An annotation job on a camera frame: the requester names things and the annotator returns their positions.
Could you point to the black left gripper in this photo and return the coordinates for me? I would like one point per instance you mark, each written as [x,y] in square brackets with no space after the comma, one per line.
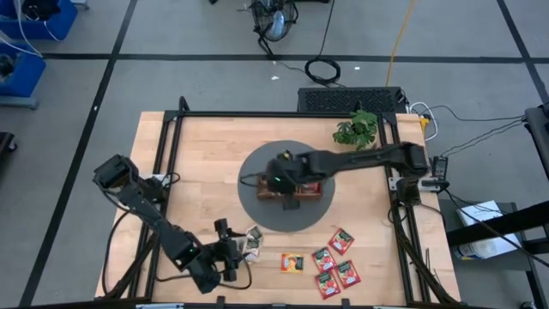
[216,257]

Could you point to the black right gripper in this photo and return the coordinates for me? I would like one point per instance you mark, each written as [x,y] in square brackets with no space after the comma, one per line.
[285,176]

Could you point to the brown tea packet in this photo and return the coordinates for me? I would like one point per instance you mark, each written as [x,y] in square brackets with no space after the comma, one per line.
[253,252]
[255,234]

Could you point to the wooden three-compartment tray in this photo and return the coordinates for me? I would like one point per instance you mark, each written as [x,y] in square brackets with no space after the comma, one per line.
[262,194]

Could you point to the orange tea packet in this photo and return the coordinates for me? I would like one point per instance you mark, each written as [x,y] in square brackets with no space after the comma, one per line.
[292,263]

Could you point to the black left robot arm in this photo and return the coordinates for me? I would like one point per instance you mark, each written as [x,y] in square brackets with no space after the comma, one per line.
[150,214]

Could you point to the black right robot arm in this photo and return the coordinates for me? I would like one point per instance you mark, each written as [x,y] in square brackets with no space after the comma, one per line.
[356,159]

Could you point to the round grey woven mat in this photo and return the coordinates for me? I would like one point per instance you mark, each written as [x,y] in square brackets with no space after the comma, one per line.
[257,214]

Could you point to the green potted plant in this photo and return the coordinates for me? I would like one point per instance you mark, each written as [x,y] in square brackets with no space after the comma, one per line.
[358,131]

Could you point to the black perforated computer case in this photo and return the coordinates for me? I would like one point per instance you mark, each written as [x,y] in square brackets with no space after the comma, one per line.
[347,100]

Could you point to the black power adapter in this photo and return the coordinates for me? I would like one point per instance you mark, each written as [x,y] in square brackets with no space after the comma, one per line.
[439,167]

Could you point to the black floor fan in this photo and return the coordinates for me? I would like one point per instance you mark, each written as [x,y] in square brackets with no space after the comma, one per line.
[274,21]

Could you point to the white printed box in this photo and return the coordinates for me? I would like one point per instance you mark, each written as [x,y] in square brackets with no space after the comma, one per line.
[476,212]

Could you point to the black metal beam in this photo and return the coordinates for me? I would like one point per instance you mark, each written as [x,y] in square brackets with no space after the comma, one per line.
[497,224]

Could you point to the grey side table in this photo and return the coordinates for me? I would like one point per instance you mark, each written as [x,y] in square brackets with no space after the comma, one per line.
[514,262]

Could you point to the black caster base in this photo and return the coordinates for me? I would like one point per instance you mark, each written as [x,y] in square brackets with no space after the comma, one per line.
[5,141]

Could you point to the blue plastic bin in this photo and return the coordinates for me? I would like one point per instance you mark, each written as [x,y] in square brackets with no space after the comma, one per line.
[60,21]
[25,77]

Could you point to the black aluminium table frame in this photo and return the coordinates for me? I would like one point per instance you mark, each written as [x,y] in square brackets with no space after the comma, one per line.
[257,114]

